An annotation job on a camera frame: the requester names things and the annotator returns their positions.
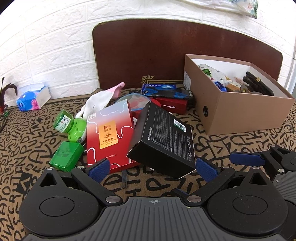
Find white pink glove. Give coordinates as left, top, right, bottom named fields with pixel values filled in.
left=75, top=82, right=125, bottom=121

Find dark brown wooden board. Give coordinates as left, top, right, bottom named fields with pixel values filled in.
left=92, top=19, right=283, bottom=89

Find black items in box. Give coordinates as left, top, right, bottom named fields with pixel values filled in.
left=243, top=71, right=274, bottom=96

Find dark red small box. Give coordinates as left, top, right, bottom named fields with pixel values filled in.
left=153, top=97, right=188, bottom=114

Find green small box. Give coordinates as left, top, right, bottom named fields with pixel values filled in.
left=50, top=141, right=84, bottom=172

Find green bottle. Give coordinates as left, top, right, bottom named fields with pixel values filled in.
left=53, top=109, right=87, bottom=144

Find blue black packet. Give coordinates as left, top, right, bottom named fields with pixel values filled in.
left=141, top=84, right=194, bottom=100

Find floral plastic bag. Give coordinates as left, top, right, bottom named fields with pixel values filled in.
left=184, top=0, right=258, bottom=19

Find dark feather decoration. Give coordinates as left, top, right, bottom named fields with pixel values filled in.
left=0, top=76, right=19, bottom=121

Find blue tissue pack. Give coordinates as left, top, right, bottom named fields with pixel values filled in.
left=16, top=83, right=51, bottom=112

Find blue rimmed mesh net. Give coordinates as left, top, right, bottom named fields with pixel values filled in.
left=116, top=93, right=150, bottom=111

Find red gradient box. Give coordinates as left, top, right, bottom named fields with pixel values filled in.
left=86, top=100, right=139, bottom=173

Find patterned letter table cloth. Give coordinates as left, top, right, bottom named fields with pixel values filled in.
left=1, top=95, right=295, bottom=240

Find black product box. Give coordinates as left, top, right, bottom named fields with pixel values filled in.
left=127, top=101, right=196, bottom=179

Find christmas print cloth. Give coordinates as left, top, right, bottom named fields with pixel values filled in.
left=198, top=64, right=232, bottom=87

